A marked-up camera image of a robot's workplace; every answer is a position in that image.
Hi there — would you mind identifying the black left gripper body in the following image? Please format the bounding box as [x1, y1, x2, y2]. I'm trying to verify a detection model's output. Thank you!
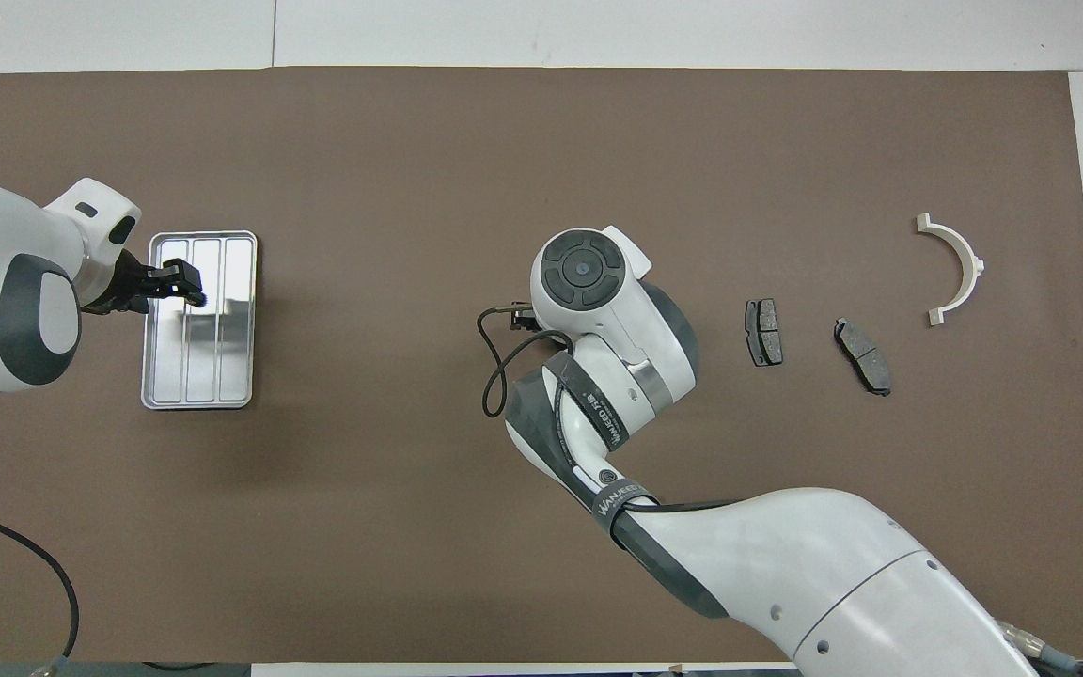
[81, 254, 166, 316]

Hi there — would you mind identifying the silver metal tray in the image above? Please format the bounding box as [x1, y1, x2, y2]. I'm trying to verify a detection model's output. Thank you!
[140, 230, 259, 411]

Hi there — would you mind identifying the brown table mat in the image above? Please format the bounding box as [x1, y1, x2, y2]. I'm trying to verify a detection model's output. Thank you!
[0, 66, 1083, 664]

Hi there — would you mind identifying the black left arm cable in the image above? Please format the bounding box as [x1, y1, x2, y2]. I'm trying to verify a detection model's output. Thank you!
[0, 503, 80, 674]

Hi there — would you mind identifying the white semicircular plastic bracket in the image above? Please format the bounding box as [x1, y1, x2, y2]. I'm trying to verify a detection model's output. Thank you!
[915, 213, 986, 328]

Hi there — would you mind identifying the rectangular grey brake pad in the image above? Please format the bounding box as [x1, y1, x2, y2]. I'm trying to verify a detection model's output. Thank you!
[745, 298, 784, 368]

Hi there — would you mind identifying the elongated grey brake pad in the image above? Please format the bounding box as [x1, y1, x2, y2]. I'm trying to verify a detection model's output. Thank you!
[833, 318, 893, 397]

